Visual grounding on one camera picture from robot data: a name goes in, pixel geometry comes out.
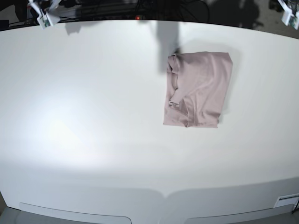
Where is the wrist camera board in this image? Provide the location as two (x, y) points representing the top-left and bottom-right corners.
(37, 13), (60, 29)
(281, 11), (299, 30)

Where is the black power strip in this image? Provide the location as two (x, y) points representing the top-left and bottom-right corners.
(92, 14), (142, 21)

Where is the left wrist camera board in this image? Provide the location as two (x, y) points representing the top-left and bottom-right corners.
(281, 11), (299, 30)

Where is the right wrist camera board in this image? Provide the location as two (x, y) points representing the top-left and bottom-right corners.
(37, 13), (60, 29)

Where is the pink T-shirt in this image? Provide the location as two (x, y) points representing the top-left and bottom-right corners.
(163, 52), (233, 128)

